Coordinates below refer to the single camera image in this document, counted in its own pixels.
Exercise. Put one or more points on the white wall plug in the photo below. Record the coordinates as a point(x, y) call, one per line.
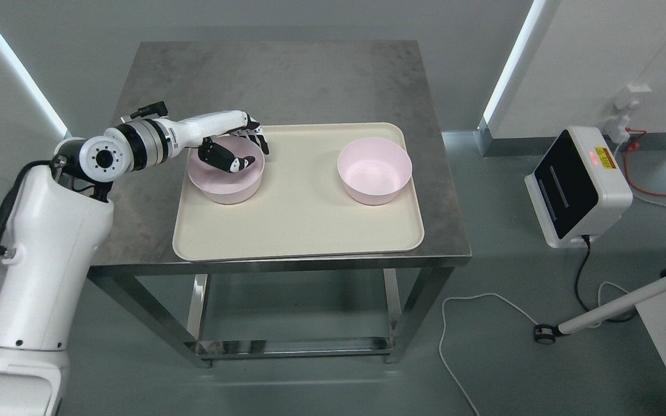
point(625, 103)

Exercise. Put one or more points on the white stand leg with caster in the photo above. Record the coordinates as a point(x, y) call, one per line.
point(547, 334)

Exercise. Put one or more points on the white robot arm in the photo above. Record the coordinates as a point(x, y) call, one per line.
point(51, 224)

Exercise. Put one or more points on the beige plastic tray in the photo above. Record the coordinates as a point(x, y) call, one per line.
point(301, 208)

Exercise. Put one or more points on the pink bowl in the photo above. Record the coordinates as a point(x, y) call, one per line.
point(228, 188)
point(374, 170)

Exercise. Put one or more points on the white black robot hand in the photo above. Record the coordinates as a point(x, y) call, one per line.
point(217, 136)

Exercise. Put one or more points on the steel table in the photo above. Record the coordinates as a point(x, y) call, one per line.
point(301, 82)

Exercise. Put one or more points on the white black device box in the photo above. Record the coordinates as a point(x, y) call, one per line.
point(578, 190)

